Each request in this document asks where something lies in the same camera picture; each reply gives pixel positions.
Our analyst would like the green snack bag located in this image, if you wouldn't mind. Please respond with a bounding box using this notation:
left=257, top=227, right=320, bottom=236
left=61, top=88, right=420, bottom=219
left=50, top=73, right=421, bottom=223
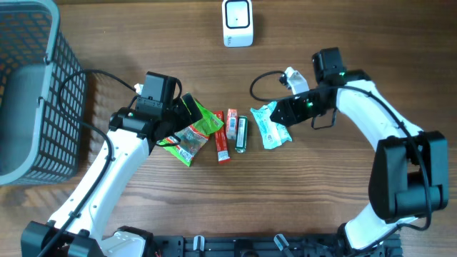
left=165, top=100, right=224, bottom=167

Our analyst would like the orange red small box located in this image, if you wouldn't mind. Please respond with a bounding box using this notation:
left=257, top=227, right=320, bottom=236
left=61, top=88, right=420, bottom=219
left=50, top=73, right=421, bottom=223
left=226, top=109, right=238, bottom=140

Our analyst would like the green white gum box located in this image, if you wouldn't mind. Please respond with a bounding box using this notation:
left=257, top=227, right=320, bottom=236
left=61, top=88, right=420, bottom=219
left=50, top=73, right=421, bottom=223
left=235, top=116, right=248, bottom=153

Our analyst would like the red stick packet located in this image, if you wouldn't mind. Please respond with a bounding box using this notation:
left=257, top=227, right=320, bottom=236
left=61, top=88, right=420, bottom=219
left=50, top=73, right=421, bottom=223
left=214, top=111, right=231, bottom=164

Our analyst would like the light blue wet wipes pack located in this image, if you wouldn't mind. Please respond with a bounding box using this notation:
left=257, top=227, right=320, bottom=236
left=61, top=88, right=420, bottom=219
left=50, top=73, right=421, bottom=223
left=251, top=101, right=292, bottom=150

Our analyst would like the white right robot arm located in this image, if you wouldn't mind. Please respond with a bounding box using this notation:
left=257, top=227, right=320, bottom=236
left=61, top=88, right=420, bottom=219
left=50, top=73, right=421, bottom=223
left=270, top=48, right=449, bottom=256

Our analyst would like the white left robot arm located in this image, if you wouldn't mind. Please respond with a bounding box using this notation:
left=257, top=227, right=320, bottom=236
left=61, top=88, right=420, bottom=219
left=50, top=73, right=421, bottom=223
left=21, top=72, right=202, bottom=256

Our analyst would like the white barcode scanner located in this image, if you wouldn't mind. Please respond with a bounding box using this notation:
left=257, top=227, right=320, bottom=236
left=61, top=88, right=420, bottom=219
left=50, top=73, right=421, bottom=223
left=221, top=0, right=253, bottom=48

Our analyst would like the dark grey plastic basket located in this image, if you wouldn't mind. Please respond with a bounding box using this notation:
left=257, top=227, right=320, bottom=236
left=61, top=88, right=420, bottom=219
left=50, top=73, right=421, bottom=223
left=1, top=0, right=81, bottom=186

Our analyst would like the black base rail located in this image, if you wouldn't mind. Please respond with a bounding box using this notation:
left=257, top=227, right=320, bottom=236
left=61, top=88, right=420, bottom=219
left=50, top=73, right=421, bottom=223
left=148, top=233, right=403, bottom=257

